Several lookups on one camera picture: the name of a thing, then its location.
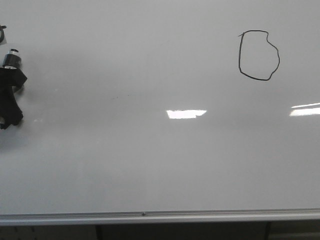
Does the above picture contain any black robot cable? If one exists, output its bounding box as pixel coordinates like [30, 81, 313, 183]
[0, 24, 8, 45]

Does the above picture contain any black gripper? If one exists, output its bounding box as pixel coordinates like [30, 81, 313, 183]
[0, 67, 27, 130]

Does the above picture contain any black white whiteboard marker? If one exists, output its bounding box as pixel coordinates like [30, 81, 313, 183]
[2, 48, 24, 93]

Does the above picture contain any white whiteboard with aluminium frame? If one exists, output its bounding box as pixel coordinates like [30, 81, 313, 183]
[0, 0, 320, 226]

